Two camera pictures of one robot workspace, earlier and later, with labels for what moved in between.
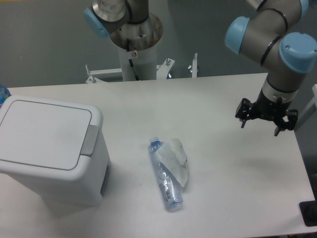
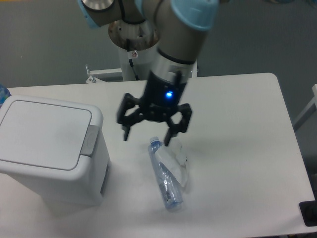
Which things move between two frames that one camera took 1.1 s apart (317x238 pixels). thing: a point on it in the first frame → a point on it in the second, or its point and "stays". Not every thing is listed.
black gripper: [266, 107] → [161, 96]
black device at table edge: [308, 209] stays
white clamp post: [194, 63] stays
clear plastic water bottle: [170, 189] stays
